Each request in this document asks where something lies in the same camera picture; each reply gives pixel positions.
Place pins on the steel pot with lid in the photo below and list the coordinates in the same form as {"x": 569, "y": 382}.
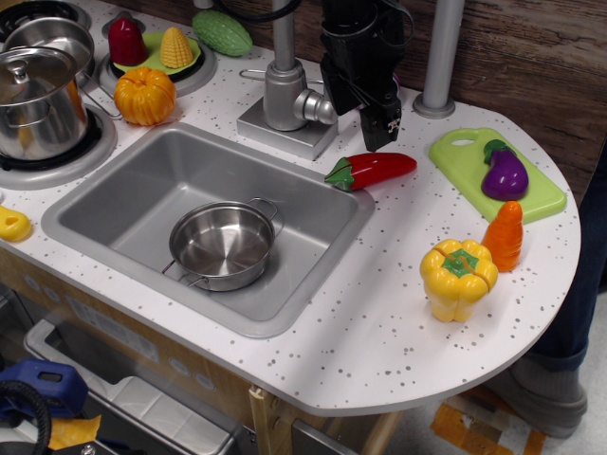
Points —
{"x": 42, "y": 112}

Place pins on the green toy bitter gourd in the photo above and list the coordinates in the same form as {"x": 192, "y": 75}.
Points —
{"x": 221, "y": 33}

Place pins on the front left stove burner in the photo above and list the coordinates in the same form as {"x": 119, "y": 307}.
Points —
{"x": 96, "y": 148}

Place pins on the green toy cutting board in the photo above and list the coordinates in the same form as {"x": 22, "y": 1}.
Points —
{"x": 459, "y": 155}

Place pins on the yellow toy corn cob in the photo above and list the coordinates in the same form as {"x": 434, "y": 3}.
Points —
{"x": 175, "y": 50}

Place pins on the red toy chili pepper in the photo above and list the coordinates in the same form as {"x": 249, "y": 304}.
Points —
{"x": 357, "y": 172}

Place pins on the steel pot without lid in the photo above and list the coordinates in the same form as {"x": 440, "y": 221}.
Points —
{"x": 62, "y": 34}

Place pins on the purple toy eggplant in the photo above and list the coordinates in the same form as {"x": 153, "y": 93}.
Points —
{"x": 506, "y": 178}

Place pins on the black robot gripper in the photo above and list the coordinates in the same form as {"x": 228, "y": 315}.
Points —
{"x": 364, "y": 42}

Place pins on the yellow toy bell pepper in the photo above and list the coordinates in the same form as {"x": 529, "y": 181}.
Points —
{"x": 456, "y": 275}

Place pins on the orange toy carrot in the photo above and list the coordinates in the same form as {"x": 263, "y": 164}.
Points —
{"x": 504, "y": 236}

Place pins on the grey support pole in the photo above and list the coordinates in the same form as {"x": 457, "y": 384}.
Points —
{"x": 435, "y": 101}

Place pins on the grey toy faucet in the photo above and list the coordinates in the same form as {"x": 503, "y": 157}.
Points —
{"x": 291, "y": 116}

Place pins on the blue clamp tool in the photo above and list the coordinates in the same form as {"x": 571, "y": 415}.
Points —
{"x": 62, "y": 388}

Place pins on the back right stove burner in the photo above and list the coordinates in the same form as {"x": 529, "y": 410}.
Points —
{"x": 186, "y": 82}

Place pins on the small steel pan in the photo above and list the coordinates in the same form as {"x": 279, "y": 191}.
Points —
{"x": 224, "y": 245}

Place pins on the dark red toy pepper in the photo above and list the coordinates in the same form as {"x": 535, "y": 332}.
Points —
{"x": 126, "y": 45}

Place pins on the light green toy plate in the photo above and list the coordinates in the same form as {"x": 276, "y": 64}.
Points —
{"x": 152, "y": 41}

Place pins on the yellow toy piece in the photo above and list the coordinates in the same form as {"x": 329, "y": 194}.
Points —
{"x": 14, "y": 225}

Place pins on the grey toy sink basin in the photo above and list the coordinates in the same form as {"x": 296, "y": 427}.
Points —
{"x": 123, "y": 215}

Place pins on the orange toy pumpkin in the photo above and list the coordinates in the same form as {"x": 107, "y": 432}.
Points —
{"x": 145, "y": 96}

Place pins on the blue jeans leg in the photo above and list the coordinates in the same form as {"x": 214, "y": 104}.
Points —
{"x": 564, "y": 344}

